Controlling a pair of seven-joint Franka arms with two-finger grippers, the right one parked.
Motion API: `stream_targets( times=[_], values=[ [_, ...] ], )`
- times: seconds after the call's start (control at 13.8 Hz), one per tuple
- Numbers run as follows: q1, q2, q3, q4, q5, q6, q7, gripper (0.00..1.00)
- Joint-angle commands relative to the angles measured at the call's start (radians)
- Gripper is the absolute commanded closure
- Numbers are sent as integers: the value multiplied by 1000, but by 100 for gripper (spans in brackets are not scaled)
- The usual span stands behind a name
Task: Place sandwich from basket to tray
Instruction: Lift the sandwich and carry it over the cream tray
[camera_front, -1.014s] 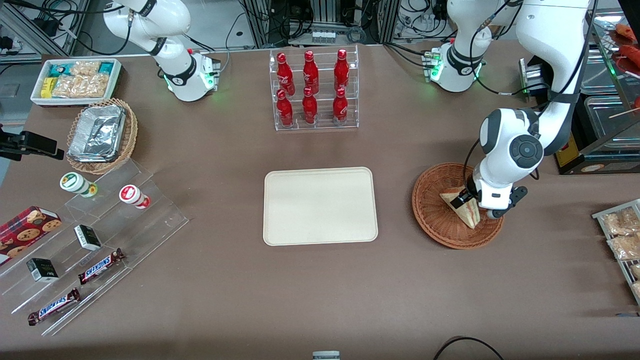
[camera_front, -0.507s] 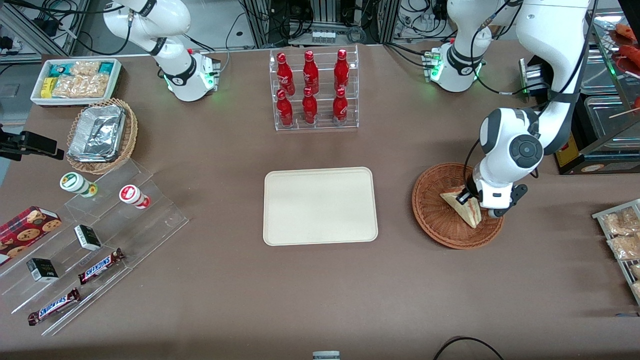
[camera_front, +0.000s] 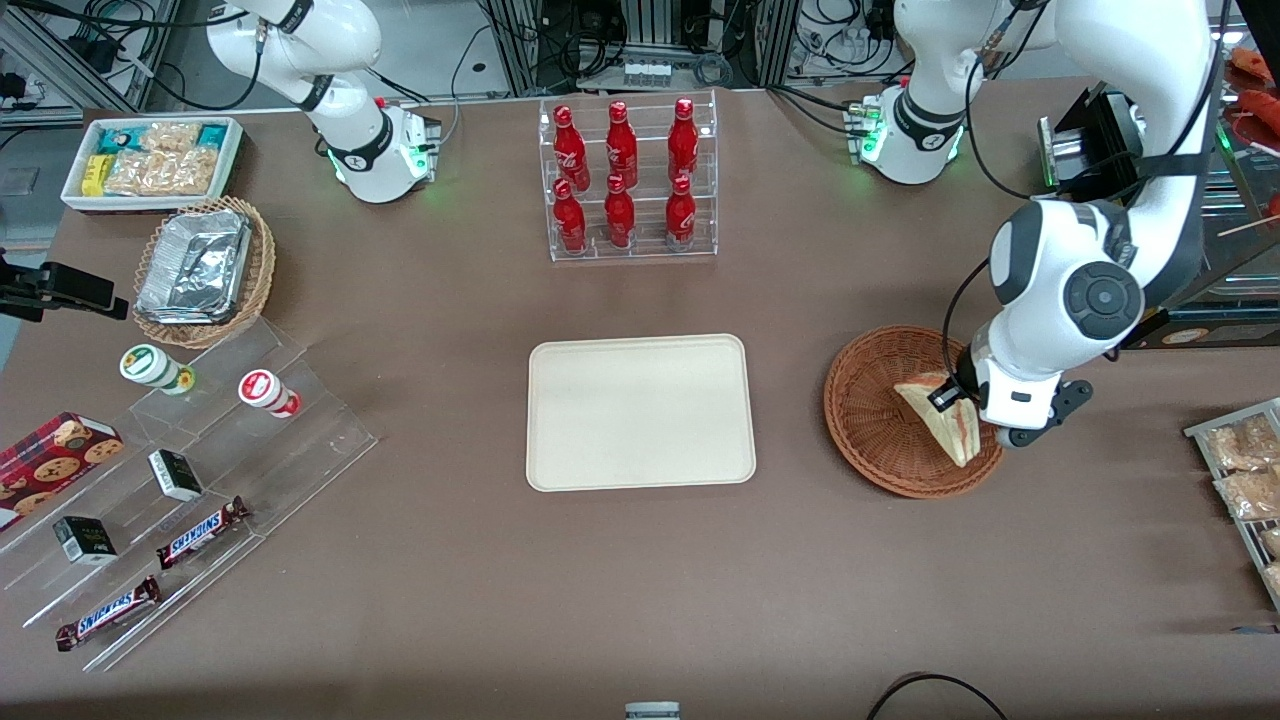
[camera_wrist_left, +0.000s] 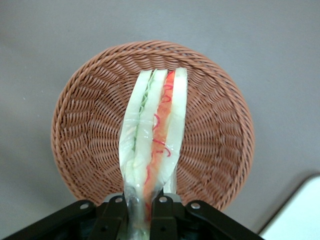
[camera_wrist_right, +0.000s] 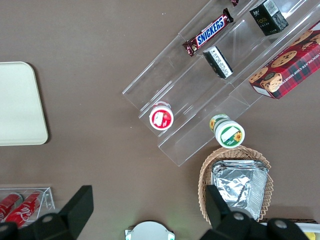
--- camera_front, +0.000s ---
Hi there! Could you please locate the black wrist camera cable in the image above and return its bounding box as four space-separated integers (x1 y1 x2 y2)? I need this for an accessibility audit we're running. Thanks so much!
942 255 993 396

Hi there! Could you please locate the clear bag of crackers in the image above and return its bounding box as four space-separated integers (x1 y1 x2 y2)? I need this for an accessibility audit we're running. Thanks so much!
105 150 219 196
140 122 201 153

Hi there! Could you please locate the Snickers chocolate bar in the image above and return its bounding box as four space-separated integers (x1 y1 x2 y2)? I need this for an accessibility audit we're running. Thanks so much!
55 577 161 651
155 497 251 569

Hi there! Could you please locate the red lid cup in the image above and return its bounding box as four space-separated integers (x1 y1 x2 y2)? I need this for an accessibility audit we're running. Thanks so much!
238 370 301 418

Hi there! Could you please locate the dark green small box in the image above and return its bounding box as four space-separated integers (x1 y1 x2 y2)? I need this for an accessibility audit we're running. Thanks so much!
53 516 118 566
148 450 204 501

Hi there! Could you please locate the brown wicker basket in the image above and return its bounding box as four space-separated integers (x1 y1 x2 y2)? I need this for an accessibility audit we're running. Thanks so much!
824 325 1009 499

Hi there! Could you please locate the chocolate chip cookie box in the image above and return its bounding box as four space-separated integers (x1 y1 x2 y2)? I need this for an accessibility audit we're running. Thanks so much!
0 412 124 531

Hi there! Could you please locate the red cola bottle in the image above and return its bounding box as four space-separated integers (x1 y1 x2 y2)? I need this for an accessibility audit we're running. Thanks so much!
553 105 591 191
553 180 589 253
603 175 636 249
665 175 697 251
668 97 700 181
605 100 639 189

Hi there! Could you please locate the clear acrylic bottle rack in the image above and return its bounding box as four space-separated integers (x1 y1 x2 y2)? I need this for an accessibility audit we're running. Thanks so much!
538 90 719 263

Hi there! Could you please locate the cream rectangular tray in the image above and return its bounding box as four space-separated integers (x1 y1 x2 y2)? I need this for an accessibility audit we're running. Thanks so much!
527 334 757 493

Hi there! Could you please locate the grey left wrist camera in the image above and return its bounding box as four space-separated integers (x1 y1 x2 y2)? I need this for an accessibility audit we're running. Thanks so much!
995 380 1093 448

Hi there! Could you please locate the aluminium foil container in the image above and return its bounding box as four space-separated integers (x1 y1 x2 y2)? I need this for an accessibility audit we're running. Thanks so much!
137 210 251 326

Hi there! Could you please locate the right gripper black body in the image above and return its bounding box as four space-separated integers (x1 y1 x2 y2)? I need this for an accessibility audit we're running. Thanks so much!
0 250 49 323

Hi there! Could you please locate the green sunflower lid cup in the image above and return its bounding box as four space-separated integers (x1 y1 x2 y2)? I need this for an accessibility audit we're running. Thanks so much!
120 345 196 394

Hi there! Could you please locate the triangular sandwich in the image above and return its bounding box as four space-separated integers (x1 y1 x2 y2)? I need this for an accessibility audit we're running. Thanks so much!
893 372 986 468

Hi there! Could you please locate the clear acrylic tiered shelf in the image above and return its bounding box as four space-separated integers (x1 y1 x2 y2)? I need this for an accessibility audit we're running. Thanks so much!
0 318 378 673

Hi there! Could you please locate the black food warmer machine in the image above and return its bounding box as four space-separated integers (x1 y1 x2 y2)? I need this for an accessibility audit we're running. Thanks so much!
1038 0 1280 351

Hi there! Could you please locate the black floor cable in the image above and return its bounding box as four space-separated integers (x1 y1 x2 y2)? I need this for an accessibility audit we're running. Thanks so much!
865 673 1011 720

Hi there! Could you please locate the light wicker basket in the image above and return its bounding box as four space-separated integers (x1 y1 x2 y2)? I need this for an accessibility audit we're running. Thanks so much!
133 196 276 349

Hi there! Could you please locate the white snack bin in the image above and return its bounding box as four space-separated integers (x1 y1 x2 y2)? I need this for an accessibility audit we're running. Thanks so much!
62 117 244 213

